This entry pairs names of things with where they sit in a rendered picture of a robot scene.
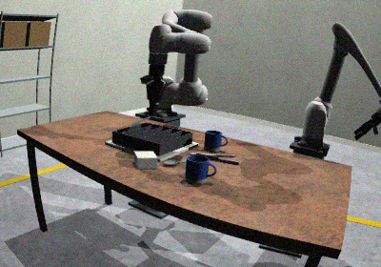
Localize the silver spoon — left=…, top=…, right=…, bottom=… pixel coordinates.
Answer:
left=164, top=160, right=187, bottom=166

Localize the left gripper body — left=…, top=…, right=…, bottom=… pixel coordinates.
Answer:
left=369, top=113, right=381, bottom=126

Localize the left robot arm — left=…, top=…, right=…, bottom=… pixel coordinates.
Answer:
left=294, top=22, right=381, bottom=151

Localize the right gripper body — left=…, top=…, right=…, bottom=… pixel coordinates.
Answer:
left=149, top=65, right=165, bottom=86

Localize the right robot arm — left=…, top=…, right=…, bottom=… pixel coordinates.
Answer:
left=149, top=10, right=212, bottom=117

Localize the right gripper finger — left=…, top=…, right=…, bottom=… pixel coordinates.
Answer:
left=151, top=78, right=167, bottom=116
left=146, top=82, right=153, bottom=115

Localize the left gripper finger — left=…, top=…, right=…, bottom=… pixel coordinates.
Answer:
left=354, top=119, right=371, bottom=135
left=355, top=122, right=374, bottom=140

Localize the blue mug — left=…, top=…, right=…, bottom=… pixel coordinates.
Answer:
left=185, top=155, right=217, bottom=184
left=204, top=131, right=228, bottom=152

